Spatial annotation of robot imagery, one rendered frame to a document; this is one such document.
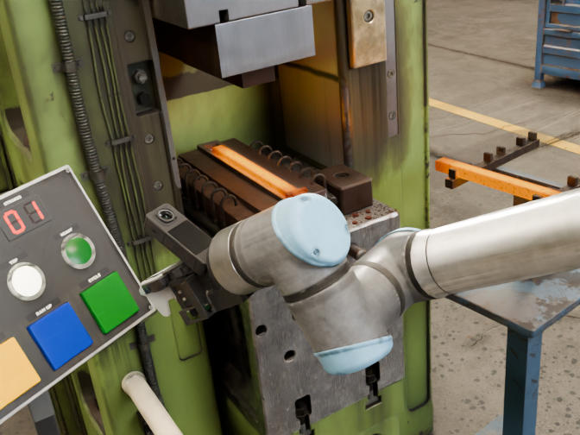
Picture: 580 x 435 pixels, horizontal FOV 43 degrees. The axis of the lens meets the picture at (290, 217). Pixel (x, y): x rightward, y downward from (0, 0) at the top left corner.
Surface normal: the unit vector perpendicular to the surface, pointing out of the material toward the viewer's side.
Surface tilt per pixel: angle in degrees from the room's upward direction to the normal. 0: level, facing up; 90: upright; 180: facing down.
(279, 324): 90
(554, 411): 0
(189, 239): 28
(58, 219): 60
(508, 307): 0
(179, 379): 90
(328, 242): 54
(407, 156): 90
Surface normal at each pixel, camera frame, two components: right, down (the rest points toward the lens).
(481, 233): -0.72, -0.40
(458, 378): -0.09, -0.89
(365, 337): 0.41, -0.13
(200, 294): 0.66, -0.29
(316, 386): 0.51, 0.34
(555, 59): -0.80, 0.33
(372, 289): 0.39, -0.62
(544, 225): -0.74, -0.12
